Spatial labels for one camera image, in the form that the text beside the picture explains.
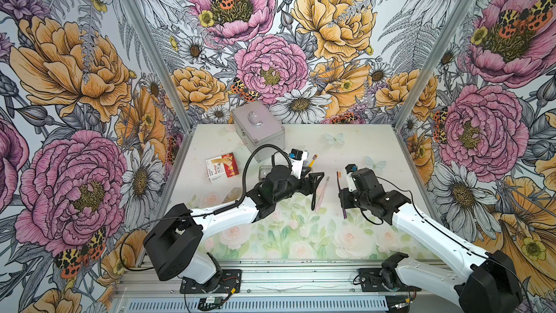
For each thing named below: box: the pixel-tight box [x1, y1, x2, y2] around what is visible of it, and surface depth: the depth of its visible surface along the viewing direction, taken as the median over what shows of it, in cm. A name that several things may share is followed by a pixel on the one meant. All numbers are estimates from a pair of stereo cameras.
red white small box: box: [205, 152, 240, 183], surface depth 101 cm
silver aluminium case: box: [231, 99, 286, 164], surface depth 104 cm
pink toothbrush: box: [314, 176, 331, 213], surface depth 96 cm
